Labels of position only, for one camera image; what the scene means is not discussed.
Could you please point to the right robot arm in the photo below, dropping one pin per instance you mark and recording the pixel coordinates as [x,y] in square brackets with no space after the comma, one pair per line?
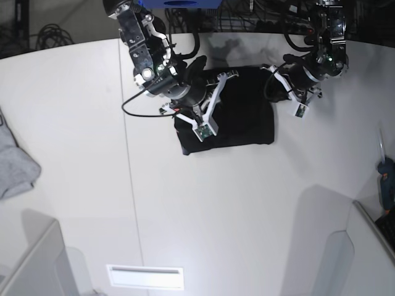
[145,35]

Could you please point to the grey folded cloth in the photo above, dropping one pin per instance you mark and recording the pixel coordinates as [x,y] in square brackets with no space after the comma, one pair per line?
[19,171]

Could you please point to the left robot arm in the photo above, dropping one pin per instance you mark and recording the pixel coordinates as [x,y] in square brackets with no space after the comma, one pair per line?
[325,52]

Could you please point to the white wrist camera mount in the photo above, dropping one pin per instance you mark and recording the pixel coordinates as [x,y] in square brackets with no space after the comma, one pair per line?
[278,87]
[195,103]

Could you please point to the black T-shirt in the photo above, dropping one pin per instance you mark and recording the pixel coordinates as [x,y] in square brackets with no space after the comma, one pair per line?
[244,115]

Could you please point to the blue box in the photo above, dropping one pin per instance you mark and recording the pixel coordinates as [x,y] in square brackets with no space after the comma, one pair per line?
[187,4]

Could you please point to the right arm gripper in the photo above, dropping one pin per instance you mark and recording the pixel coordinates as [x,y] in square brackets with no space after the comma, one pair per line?
[154,81]

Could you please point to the black keyboard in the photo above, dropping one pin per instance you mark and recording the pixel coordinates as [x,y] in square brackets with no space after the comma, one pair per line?
[385,225]

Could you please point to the blue glue gun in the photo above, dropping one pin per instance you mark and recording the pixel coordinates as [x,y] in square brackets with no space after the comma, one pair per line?
[385,168]

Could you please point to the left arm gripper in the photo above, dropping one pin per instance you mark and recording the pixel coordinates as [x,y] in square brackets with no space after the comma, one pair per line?
[298,72]

